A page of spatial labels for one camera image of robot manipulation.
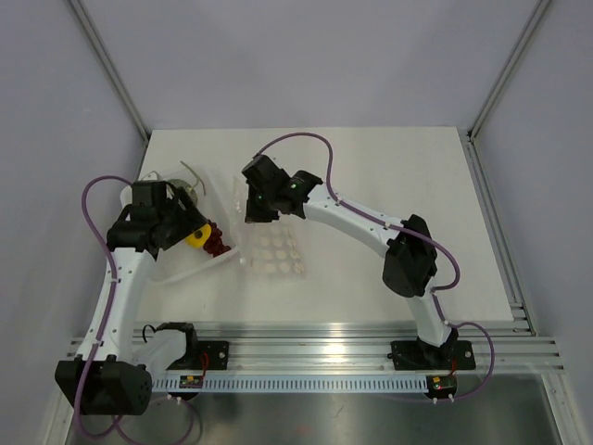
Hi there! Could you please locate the clear dotted zip bag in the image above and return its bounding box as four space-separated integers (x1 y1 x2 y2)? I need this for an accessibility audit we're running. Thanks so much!
231 177 306 281

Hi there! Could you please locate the yellow bell pepper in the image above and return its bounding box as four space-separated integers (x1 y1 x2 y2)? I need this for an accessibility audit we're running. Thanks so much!
184 223 212 249

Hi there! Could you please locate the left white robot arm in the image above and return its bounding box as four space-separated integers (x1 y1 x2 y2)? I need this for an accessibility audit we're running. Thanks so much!
55 181 209 416

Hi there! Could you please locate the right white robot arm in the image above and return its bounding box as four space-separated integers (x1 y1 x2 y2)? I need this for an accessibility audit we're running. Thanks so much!
242 154 458 367

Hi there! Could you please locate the green netted melon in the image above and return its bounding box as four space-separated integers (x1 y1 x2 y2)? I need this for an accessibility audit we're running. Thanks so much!
166 160 207 207

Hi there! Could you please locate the white perforated plastic basket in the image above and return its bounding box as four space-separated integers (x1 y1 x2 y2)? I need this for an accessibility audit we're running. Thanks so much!
140 162 238 286

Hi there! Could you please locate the red grape bunch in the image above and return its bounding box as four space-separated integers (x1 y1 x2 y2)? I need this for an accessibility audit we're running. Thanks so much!
203 222 231 258

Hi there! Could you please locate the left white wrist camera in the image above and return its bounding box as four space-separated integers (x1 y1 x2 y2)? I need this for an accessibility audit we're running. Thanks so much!
139 171 165 182

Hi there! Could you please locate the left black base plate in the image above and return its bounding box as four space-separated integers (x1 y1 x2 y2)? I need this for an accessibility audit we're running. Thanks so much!
167 340 230 371

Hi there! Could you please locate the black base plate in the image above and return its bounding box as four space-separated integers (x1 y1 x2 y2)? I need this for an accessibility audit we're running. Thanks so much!
387 340 476 372
167 340 230 371

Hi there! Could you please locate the white slotted cable duct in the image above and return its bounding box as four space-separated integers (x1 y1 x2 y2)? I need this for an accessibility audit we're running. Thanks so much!
153 375 428 393

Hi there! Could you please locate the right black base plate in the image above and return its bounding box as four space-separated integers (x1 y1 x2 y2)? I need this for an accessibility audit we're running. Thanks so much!
387 340 476 372

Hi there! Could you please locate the left aluminium frame post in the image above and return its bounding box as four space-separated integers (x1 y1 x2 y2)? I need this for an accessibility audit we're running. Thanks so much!
65 0 151 147

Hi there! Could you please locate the aluminium frame post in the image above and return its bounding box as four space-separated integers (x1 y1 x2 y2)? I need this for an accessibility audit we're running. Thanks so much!
467 0 554 145
65 0 151 147

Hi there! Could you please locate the right aluminium frame post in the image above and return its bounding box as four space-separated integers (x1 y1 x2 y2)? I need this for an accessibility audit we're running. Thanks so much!
467 0 554 145

